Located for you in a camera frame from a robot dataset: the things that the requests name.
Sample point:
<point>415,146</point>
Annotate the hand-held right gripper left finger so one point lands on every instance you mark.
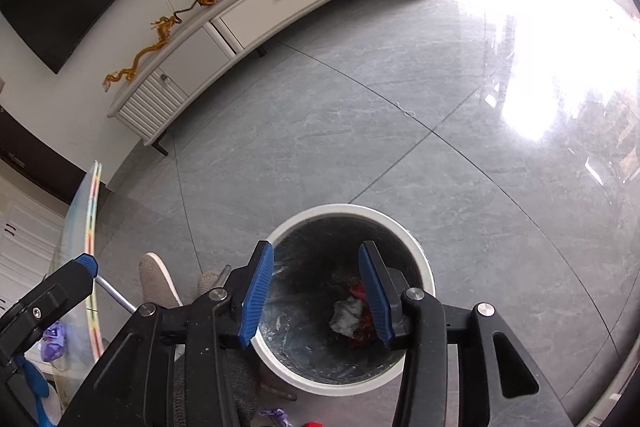
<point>257,294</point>

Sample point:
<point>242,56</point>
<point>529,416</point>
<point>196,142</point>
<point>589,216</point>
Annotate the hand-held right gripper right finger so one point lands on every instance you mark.
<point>375,297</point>

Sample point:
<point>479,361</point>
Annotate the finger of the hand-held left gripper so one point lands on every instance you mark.
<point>32,382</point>
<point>85,264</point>

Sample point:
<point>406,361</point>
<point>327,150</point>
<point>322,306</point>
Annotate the white round trash bin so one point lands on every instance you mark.
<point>310,257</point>

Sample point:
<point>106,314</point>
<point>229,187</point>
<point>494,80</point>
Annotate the red wrapper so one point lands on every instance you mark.
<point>356,291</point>

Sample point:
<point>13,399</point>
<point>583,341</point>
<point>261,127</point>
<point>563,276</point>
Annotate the crumpled white paper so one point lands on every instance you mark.
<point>346,317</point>

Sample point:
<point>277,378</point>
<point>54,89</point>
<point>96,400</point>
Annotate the beige slipper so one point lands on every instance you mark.
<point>157,279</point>
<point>207,282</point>

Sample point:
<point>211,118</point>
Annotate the table with landscape print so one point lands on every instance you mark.
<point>93,207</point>

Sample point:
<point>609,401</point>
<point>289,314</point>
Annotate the grey trouser leg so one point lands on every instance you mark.
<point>245,382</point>

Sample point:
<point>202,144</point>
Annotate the dark brown door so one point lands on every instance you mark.
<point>35,169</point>

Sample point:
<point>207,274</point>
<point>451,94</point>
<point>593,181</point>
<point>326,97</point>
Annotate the small purple wrapper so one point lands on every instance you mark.
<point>275,416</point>

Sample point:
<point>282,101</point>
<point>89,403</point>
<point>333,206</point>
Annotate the small red object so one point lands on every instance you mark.
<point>312,423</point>

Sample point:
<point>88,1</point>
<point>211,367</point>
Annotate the golden dragon figurine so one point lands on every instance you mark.
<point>150,49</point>

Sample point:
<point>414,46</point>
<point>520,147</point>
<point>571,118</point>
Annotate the white television cabinet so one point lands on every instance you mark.
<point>270,2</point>

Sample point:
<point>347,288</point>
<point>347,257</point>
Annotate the white wall cupboard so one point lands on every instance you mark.
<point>25,237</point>

